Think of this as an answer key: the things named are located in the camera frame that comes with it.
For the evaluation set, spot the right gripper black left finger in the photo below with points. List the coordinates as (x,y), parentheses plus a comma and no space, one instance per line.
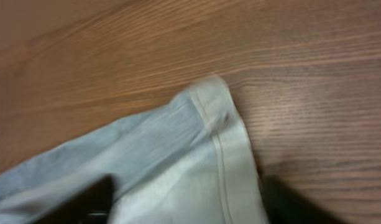
(91,205)

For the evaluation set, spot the light blue denim shorts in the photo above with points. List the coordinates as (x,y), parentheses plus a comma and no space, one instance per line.
(188,161)

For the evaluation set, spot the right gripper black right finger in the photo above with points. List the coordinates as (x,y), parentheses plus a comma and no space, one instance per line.
(286,206)

